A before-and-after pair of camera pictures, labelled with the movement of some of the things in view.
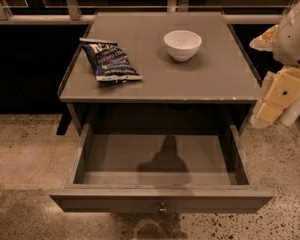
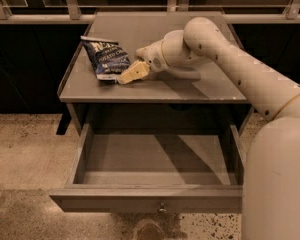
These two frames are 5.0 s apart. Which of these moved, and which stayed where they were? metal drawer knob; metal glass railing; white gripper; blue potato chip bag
Moved: white gripper
Stayed: metal drawer knob; metal glass railing; blue potato chip bag
